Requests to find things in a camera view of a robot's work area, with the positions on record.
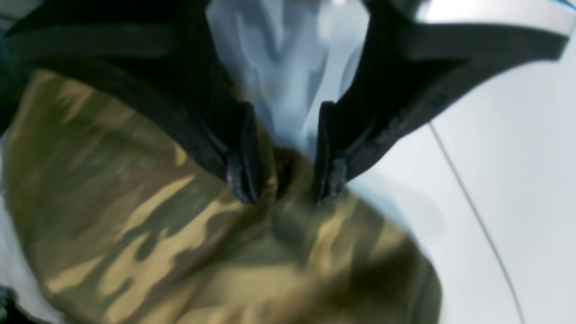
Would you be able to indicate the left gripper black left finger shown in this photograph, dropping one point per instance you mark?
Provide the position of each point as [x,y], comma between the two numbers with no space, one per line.
[158,57]

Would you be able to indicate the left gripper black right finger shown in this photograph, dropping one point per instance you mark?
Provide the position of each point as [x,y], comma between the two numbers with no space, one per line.
[418,58]

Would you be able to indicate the camouflage T-shirt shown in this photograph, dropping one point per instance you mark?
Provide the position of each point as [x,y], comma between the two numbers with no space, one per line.
[105,220]

